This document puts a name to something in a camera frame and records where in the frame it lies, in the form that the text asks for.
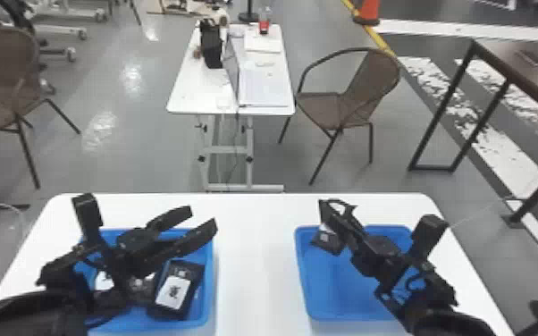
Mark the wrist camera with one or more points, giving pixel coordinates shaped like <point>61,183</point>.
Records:
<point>429,234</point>
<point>88,216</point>

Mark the grey laptop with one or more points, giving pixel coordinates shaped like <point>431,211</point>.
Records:
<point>259,84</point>

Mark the white side table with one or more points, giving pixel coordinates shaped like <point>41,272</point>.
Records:
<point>203,89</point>

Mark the black bag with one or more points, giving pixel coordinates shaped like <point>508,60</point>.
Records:
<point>211,44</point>

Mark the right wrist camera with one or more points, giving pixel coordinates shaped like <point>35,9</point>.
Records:
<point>429,234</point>

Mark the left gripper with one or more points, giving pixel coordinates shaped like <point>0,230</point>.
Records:
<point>137,248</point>

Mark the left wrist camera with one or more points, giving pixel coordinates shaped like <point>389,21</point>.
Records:
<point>88,216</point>

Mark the blue tray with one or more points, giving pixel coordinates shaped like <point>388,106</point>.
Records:
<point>194,300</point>
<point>330,286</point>

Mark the black part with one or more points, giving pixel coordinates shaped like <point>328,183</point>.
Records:
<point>175,291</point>
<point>325,241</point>

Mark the red bottle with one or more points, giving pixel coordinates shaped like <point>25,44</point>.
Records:
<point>264,22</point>

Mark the brown chair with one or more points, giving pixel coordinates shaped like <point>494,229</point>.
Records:
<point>6,75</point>
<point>344,103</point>

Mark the orange cone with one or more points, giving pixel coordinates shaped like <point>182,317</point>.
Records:
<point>367,10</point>

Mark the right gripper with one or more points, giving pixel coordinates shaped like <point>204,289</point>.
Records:
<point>378,257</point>

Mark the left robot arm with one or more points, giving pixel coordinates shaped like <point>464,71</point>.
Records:
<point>25,309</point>

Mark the dark side table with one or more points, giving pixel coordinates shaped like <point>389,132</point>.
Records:
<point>532,79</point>

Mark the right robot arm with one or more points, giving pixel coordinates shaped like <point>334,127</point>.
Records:
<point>433,305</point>

